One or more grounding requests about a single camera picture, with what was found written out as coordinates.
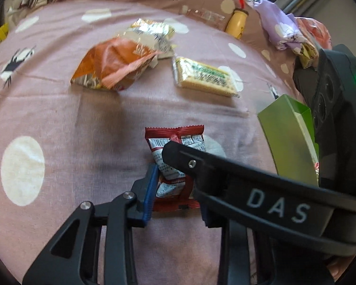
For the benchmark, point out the red snack packet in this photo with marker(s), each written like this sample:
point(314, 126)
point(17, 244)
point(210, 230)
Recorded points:
point(169, 197)

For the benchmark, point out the biscuit packet with green label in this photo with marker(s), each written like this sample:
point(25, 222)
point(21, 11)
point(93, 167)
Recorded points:
point(201, 75)

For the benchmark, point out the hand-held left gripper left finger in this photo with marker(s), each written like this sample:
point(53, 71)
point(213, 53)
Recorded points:
point(150, 196)

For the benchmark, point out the green cardboard box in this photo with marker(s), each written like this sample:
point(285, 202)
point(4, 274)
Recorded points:
point(284, 136)

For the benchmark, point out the person's right hand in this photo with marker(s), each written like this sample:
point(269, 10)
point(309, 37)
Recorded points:
point(339, 270)

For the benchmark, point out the black chair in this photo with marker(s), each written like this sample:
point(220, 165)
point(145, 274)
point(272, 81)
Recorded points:
point(302, 80)

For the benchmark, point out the yellow bottle with red straw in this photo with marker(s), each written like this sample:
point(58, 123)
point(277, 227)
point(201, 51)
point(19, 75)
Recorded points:
point(237, 23)

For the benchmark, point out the orange snack bag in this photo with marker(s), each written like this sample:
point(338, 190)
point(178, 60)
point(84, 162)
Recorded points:
point(106, 62)

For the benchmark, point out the pink floral cloth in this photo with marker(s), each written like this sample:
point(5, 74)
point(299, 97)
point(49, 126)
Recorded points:
point(317, 32)

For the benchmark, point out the clear plastic bottle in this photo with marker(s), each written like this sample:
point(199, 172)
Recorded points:
point(204, 14)

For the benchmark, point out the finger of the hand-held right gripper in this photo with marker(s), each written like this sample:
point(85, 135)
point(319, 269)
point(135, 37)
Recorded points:
point(195, 163)
point(216, 204)

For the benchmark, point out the yellow green patterned bag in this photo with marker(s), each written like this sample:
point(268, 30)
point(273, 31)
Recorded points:
point(307, 53)

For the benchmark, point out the green yellow snack packet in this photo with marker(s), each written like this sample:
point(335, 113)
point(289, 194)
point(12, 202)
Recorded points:
point(148, 32)

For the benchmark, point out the purple cloth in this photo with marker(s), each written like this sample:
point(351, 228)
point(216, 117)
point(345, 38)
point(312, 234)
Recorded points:
point(276, 20)

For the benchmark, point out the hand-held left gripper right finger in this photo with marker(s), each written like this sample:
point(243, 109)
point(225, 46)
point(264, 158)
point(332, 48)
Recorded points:
point(204, 216)

